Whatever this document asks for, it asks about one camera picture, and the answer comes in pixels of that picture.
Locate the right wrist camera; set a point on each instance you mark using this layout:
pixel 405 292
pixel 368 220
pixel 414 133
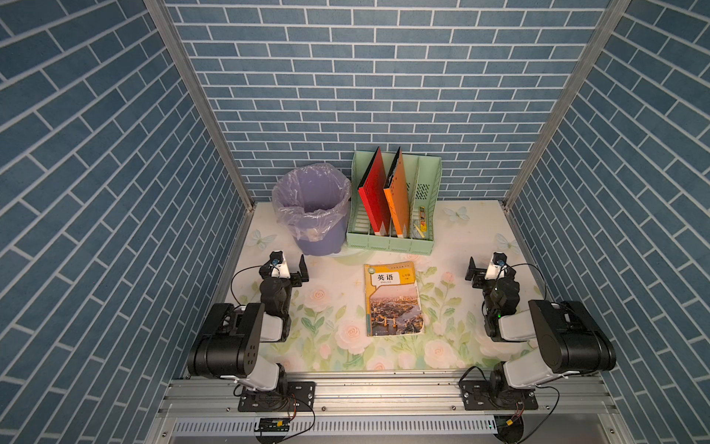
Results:
pixel 495 268

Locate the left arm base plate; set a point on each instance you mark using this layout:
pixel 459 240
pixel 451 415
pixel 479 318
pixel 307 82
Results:
pixel 299 397

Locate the purple trash bin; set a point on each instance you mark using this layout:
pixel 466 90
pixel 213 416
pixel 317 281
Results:
pixel 312 203

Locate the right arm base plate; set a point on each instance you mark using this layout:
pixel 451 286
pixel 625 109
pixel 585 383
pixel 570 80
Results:
pixel 478 395

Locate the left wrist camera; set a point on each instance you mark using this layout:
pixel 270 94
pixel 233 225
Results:
pixel 278 265

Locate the green file organizer rack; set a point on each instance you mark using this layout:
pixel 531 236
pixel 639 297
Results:
pixel 423 175

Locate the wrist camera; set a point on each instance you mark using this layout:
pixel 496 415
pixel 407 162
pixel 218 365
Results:
pixel 495 268
pixel 278 265

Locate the pens in organizer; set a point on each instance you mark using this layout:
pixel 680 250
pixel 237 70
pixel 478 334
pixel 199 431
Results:
pixel 420 224

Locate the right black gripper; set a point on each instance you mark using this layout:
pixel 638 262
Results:
pixel 479 277

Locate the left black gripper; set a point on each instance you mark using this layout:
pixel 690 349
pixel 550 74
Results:
pixel 295 280

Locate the English textbook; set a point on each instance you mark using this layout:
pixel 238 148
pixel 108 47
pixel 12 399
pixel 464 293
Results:
pixel 392 300

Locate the small black circuit board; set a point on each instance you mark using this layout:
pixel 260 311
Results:
pixel 273 425

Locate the aluminium rail frame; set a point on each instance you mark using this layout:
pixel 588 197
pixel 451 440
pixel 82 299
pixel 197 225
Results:
pixel 388 407

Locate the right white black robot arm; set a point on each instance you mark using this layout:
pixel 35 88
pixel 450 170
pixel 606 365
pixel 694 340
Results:
pixel 569 341

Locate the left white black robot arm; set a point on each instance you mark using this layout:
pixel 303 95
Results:
pixel 227 345

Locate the orange folder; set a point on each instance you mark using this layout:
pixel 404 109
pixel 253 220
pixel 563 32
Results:
pixel 397 196

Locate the red folder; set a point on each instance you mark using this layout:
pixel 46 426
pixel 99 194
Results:
pixel 371 192

